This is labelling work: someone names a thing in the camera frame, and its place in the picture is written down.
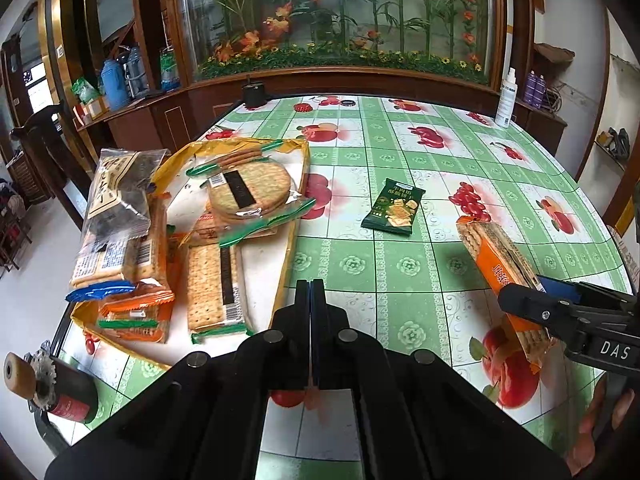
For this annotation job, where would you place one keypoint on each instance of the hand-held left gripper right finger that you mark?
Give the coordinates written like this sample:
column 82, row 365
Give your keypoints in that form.
column 318, row 310

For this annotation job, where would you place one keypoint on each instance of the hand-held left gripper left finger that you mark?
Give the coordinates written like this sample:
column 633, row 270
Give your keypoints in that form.
column 302, row 310

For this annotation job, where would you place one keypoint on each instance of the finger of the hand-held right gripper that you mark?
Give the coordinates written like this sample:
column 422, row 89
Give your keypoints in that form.
column 560, row 285
column 545, row 315

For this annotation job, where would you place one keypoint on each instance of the yellow foil tray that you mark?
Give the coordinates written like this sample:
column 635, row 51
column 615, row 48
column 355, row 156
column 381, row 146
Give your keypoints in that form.
column 265, row 272

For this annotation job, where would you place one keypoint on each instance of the large orange cracker packet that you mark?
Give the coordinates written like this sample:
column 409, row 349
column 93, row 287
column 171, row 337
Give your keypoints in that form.
column 500, row 270

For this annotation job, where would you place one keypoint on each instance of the person's right hand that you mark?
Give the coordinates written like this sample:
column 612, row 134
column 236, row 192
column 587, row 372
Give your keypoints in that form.
column 590, row 430

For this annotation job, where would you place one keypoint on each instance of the long green-edged cracker packet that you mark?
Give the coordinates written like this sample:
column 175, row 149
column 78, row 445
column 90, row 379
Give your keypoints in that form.
column 210, row 285

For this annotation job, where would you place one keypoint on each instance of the flat orange cracker packet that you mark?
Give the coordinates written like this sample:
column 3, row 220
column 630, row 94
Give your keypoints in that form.
column 210, row 232

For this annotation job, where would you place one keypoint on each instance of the small dark green snack packet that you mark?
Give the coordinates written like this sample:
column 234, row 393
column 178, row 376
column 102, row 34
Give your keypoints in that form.
column 395, row 207

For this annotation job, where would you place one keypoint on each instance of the slim round cracker packet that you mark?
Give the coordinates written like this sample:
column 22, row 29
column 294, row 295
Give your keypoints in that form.
column 235, row 157

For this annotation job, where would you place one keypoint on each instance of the small orange snack packet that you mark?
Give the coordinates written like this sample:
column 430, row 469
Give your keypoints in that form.
column 135, row 327

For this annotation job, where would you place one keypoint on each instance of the white spray bottle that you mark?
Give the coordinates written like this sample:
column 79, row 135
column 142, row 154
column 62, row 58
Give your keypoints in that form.
column 506, row 100

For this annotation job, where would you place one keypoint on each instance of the purple bottle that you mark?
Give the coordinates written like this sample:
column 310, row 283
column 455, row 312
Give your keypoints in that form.
column 539, row 92
column 529, row 91

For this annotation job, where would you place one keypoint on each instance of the small black round lid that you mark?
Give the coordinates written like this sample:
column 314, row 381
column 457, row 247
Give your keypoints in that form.
column 347, row 103

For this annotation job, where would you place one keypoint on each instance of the black cup on table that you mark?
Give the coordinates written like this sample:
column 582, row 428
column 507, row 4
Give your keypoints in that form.
column 254, row 95

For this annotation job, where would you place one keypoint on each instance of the grey clear snack bag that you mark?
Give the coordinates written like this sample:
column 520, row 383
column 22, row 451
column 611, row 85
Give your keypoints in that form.
column 120, row 185

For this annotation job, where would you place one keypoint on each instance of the red black roller tool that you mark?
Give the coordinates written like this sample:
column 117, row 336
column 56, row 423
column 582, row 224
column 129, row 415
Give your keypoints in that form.
column 55, row 390

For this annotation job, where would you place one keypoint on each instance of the plastic water bottle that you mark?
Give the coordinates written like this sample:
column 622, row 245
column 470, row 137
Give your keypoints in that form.
column 169, row 70

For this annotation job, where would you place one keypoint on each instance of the cardboard box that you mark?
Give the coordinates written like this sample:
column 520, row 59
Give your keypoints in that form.
column 92, row 110

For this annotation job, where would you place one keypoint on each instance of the grey thermos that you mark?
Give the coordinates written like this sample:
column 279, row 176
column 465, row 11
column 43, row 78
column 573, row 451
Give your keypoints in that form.
column 136, row 72

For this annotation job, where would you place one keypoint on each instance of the blue thermos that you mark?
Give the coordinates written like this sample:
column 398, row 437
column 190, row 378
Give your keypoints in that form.
column 114, row 87

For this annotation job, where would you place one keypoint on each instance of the glass flower display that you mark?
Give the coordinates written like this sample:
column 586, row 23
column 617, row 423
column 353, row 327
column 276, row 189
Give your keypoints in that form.
column 340, row 15

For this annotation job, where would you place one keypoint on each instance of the wooden chair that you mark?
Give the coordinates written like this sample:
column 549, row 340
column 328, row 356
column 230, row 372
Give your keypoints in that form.
column 45, row 160

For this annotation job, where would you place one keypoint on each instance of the green bag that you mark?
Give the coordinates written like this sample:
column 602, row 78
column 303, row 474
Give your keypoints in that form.
column 85, row 91

